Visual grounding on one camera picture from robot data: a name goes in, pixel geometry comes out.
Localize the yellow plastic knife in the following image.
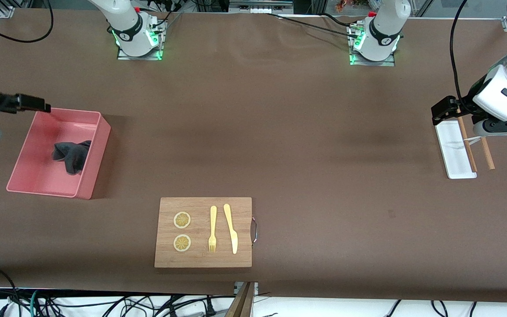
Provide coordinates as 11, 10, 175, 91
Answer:
223, 203, 239, 255

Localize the white power strip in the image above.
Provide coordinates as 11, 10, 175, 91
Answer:
229, 0, 294, 14

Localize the white rectangular tray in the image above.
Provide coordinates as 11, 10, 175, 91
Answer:
434, 121, 478, 180

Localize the grey and pink cloth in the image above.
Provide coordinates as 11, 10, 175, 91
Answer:
52, 140, 92, 176

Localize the wooden cutting board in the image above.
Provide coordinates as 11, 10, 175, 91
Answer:
154, 197, 259, 269

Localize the teal floor cable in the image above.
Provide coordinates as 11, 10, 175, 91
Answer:
28, 289, 42, 317

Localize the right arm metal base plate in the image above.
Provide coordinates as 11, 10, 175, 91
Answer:
117, 20, 164, 61

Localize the pink plastic bin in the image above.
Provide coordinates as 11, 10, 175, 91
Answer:
6, 107, 112, 200

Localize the black base cable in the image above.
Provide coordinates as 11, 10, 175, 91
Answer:
265, 12, 362, 38
137, 4, 182, 34

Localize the black left base cable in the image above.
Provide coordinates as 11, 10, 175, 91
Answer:
265, 12, 362, 38

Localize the yellow plastic fork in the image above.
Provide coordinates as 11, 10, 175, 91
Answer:
208, 206, 217, 253

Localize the black right base cable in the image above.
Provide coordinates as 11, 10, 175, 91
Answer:
137, 4, 182, 34

